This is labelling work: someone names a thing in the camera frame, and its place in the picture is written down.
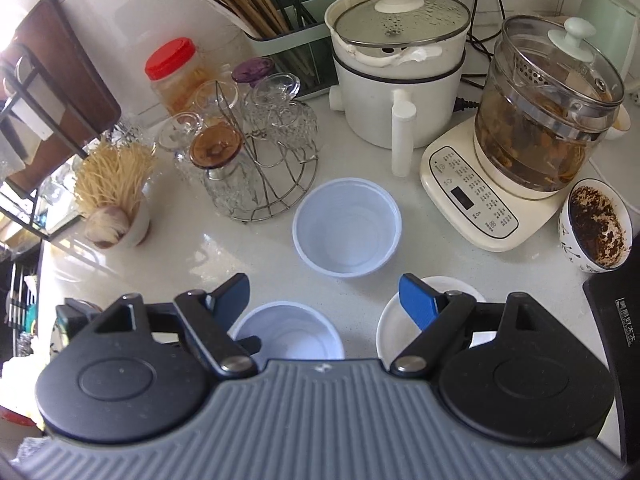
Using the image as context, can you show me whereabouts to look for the white garlic bowl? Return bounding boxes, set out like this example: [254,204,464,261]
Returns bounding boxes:
[117,195,152,248]

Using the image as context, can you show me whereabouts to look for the black printed appliance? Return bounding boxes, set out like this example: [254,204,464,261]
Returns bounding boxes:
[582,259,640,463]

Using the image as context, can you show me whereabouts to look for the pale green electric kettle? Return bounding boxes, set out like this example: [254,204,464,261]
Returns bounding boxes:
[575,0,640,78]

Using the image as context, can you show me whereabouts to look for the pale green chopstick holder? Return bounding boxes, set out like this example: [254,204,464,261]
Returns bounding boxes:
[245,0,346,101]

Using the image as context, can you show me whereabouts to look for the glass kettle with cream base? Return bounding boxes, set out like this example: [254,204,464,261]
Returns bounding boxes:
[419,16,626,253]

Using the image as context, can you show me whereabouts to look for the white plastic container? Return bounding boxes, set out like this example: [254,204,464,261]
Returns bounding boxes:
[229,301,346,361]
[292,177,402,278]

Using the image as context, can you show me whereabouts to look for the patterned bowl with dark dregs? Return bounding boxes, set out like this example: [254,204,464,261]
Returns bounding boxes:
[558,178,633,274]

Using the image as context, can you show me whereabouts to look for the bundle of wooden chopsticks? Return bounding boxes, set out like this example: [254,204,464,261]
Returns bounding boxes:
[191,0,291,41]

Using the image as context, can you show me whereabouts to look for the red-lid plastic jar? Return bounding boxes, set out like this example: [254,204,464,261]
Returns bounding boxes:
[145,37,211,116]

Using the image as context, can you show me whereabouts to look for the small white bowl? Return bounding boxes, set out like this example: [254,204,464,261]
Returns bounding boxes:
[376,276,488,363]

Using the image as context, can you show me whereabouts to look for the brown cutting board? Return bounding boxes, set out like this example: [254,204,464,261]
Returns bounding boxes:
[7,0,122,191]

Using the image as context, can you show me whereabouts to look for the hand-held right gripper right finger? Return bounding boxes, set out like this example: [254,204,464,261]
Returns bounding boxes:
[389,273,548,377]

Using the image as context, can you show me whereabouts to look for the purple glass cup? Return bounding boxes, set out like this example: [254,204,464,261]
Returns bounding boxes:
[231,56,276,86]

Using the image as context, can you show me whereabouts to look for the bundle of dried noodles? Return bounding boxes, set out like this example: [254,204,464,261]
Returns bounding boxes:
[74,141,158,216]

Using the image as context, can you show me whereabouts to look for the white electric pot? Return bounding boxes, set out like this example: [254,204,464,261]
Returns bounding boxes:
[324,0,472,177]

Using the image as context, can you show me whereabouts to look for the wire cup rack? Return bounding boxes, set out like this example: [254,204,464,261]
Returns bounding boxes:
[215,80,321,222]

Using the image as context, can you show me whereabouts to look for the garlic bulb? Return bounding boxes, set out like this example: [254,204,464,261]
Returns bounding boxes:
[84,206,132,250]

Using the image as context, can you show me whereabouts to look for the amber glass cup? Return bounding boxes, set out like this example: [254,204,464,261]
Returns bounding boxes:
[189,125,246,171]

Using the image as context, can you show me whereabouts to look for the tall clear glass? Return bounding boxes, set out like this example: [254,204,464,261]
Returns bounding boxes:
[200,25,246,86]

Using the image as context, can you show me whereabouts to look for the cluster of clear glass cups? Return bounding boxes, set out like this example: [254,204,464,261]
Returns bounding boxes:
[155,72,321,211]

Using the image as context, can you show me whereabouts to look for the black sink drying rack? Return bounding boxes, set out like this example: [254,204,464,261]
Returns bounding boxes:
[7,260,38,331]

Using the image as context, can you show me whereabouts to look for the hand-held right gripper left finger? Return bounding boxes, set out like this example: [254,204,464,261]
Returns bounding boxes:
[92,273,261,377]

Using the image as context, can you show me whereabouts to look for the black power cord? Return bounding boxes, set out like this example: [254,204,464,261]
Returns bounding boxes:
[467,0,506,41]

